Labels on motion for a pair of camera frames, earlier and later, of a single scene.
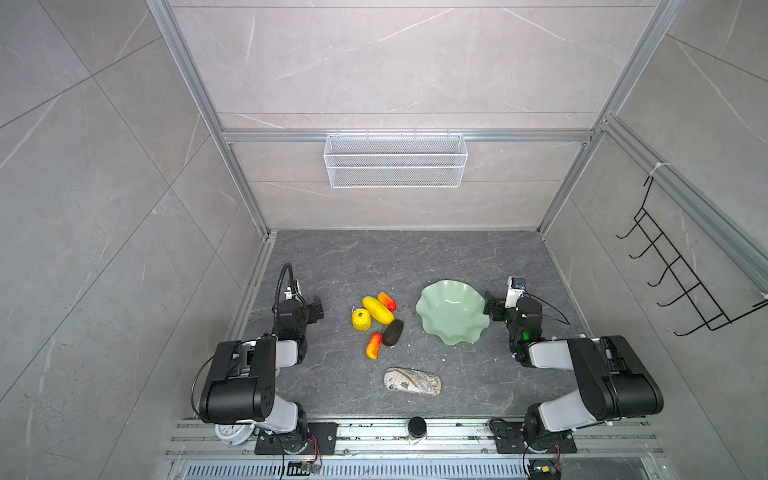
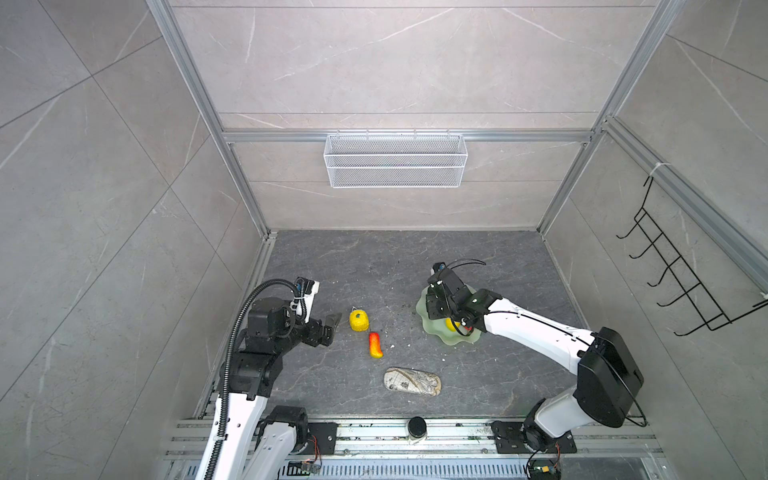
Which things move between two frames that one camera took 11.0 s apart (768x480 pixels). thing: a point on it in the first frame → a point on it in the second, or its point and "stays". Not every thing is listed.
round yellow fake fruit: (361, 319) stays
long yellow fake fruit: (377, 311) → (450, 324)
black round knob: (417, 426) stays
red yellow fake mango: (374, 345) stays
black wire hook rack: (695, 291) stays
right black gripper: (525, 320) → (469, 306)
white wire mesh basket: (395, 161) stays
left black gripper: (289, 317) → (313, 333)
